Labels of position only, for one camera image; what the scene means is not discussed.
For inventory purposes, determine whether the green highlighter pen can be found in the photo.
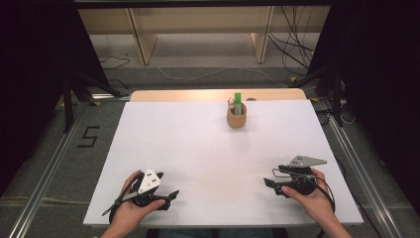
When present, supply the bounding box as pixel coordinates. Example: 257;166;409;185
233;91;243;117

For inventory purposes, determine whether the black metal stand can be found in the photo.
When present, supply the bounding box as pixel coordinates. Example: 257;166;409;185
60;67;124;134
290;63;346;128

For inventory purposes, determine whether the thin black floor cable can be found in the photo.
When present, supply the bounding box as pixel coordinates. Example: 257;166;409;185
98;55;132;71

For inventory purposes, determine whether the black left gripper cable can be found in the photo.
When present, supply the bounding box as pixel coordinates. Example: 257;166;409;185
101;174;145;224

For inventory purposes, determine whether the wooden pen holder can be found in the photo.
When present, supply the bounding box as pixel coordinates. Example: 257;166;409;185
226;96;249;130

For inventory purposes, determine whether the white floor cable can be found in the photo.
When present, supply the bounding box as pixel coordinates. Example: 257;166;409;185
155;64;289;89

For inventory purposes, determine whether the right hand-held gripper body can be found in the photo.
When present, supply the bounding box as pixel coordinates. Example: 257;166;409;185
277;155;328;197

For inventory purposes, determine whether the aluminium floor rail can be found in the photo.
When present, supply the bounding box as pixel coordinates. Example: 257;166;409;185
318;98;404;238
8;98;95;238

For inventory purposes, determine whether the bundle of black cables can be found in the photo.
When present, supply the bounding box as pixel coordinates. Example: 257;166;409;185
266;5;316;71

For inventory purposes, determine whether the light wooden shelf unit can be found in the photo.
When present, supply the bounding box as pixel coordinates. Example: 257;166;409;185
77;5;332;65

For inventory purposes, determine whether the dark curtain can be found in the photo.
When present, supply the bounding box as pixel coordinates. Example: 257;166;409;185
0;0;110;196
306;0;420;209

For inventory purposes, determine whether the white table board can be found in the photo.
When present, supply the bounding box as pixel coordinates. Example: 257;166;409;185
82;99;365;229

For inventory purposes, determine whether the light wooden table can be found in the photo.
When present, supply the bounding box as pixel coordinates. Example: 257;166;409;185
129;87;308;103

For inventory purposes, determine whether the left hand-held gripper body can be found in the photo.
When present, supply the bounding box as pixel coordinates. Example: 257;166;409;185
130;167;166;208

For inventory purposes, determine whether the person's right hand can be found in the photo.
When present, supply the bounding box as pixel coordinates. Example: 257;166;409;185
280;168;337;226

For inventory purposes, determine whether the person's left hand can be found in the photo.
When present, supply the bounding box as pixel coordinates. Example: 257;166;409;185
109;170;166;236

